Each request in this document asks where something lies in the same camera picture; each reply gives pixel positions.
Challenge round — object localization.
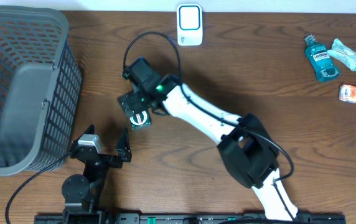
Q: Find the grey plastic shopping basket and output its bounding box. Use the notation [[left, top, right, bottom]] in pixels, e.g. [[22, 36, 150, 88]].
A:
[[0, 6, 82, 176]]

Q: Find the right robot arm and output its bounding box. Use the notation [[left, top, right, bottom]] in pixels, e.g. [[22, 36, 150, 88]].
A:
[[118, 58, 298, 221]]

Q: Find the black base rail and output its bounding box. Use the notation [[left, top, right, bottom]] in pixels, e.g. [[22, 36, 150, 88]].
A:
[[34, 210, 347, 224]]

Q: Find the green Zam-Buk ointment tin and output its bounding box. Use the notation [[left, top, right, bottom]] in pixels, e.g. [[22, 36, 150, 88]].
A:
[[129, 111, 152, 131]]

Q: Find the orange small sachet packet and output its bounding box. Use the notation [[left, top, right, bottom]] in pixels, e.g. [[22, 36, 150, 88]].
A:
[[339, 84, 356, 104]]

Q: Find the teal Listerine mouthwash bottle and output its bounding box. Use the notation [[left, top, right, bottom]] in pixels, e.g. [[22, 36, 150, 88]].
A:
[[304, 34, 340, 82]]

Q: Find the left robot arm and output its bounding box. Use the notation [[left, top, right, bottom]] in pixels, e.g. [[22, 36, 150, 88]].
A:
[[62, 125, 132, 213]]

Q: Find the mint green wipes pack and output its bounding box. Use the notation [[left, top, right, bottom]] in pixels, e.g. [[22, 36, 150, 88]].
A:
[[327, 39, 356, 72]]

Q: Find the white barcode scanner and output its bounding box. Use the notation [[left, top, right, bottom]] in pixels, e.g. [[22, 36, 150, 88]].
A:
[[176, 3, 203, 47]]

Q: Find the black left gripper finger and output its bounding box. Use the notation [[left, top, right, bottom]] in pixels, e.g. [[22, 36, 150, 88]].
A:
[[77, 124, 95, 143], [115, 128, 132, 162]]

